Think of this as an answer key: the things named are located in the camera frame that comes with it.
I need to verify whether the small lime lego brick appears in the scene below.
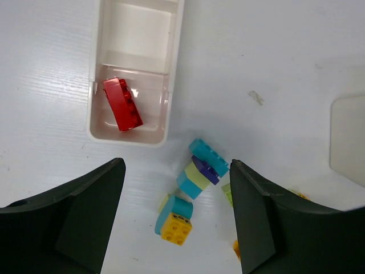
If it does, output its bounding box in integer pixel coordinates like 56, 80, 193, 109
221, 183, 233, 207

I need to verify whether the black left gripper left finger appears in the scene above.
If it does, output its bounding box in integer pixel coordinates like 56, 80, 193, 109
1, 158, 126, 273

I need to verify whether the teal lime yellow lego cluster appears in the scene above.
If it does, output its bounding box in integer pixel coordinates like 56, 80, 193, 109
155, 194, 193, 246

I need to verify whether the yellow rounded lego brick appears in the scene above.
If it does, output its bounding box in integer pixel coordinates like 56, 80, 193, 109
289, 188, 310, 200

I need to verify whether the yellow butterfly lego brick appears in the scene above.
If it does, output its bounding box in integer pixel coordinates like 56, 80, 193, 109
233, 240, 241, 260

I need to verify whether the white sorting tray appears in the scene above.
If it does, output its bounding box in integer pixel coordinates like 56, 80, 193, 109
87, 1, 184, 147
329, 95, 364, 187

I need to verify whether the teal and lime lego stack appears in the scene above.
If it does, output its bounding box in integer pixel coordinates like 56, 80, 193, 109
177, 162, 210, 200

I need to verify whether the white right sorting tray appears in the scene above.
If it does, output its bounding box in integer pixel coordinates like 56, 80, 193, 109
329, 95, 364, 187

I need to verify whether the white left sorting tray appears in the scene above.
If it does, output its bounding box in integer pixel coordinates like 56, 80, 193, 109
87, 1, 184, 147

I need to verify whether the purple lego brick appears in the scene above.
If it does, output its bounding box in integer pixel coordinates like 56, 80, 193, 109
192, 155, 220, 185

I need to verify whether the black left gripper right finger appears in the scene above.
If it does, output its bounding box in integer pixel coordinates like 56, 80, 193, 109
230, 160, 364, 273

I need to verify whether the long teal lego brick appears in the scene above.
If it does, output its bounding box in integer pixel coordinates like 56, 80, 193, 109
189, 138, 229, 178

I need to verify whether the red lego brick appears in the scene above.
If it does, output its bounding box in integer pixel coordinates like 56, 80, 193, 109
103, 78, 143, 132

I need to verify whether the clear tape scrap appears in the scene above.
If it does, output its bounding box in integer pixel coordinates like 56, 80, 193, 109
249, 91, 265, 106

